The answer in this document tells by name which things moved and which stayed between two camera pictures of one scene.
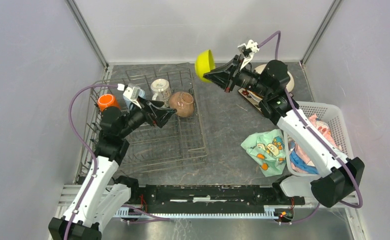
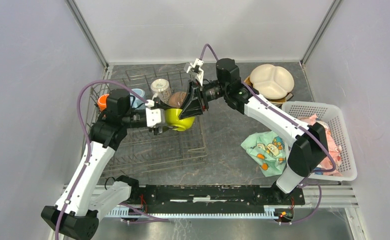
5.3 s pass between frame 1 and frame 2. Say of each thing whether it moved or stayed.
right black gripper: moved
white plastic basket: stayed
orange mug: stayed
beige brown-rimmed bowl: stayed
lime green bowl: moved
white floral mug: stayed
